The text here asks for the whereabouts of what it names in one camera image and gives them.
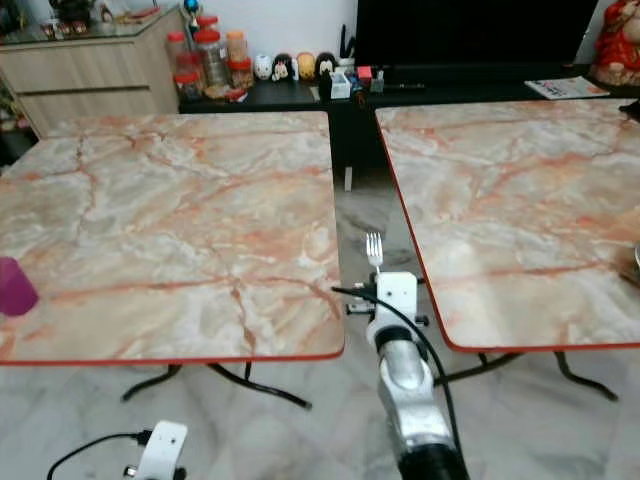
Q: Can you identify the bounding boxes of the black television screen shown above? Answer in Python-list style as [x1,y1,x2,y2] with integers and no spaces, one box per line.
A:
[355,0,601,67]

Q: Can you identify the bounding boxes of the small red-lid jar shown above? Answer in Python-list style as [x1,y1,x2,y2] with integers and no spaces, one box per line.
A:
[230,58,254,91]

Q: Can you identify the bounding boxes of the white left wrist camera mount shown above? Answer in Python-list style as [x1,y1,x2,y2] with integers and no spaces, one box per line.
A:
[140,421,189,480]

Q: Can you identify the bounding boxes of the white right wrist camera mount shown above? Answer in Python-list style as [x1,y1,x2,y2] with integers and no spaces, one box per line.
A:
[370,271,421,342]

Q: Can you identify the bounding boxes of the light wooden drawer cabinet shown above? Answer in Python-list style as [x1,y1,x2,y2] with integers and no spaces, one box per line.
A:
[0,8,187,138]

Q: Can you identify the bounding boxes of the red statue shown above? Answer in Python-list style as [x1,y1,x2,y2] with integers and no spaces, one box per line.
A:
[590,0,640,87]

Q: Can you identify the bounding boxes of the black folding table legs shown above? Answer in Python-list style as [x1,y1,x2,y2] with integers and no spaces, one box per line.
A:
[435,350,619,403]
[122,360,313,411]

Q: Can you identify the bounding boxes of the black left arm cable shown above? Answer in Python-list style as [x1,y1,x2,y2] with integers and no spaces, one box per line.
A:
[47,429,154,480]

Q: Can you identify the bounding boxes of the purple plastic cup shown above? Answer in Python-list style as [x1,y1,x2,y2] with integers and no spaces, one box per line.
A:
[0,257,40,318]

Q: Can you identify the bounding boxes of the slim red-lid jar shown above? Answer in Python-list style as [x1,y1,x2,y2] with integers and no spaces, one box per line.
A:
[166,30,190,73]

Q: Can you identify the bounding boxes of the orange-filled plastic jar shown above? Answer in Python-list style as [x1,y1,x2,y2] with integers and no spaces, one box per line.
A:
[227,30,250,62]

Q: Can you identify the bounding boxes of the small white box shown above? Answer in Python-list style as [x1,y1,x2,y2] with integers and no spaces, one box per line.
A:
[330,70,353,99]

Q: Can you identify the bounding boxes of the silver metal fork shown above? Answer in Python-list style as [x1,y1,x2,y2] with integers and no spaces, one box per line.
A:
[366,232,384,277]

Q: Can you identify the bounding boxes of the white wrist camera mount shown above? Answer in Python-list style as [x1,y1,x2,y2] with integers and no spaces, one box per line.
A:
[370,271,421,342]
[140,421,189,480]

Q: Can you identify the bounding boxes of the printed magazine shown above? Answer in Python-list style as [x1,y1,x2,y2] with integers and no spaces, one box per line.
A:
[525,76,611,101]

